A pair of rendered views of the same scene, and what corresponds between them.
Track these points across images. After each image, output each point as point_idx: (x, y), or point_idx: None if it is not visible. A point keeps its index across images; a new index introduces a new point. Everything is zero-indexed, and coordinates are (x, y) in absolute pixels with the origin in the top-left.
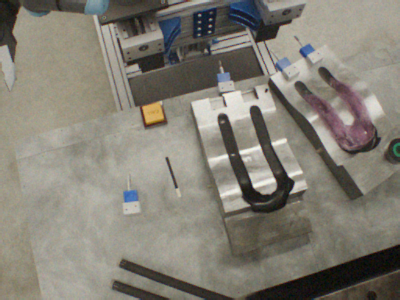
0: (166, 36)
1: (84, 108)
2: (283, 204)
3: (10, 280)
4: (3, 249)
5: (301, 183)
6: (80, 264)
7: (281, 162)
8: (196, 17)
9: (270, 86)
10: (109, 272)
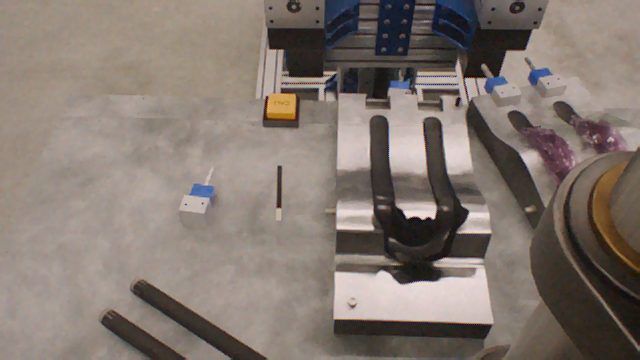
0: (333, 14)
1: None
2: (444, 255)
3: None
4: None
5: (481, 222)
6: (72, 274)
7: (455, 191)
8: (383, 9)
9: (469, 116)
10: (113, 299)
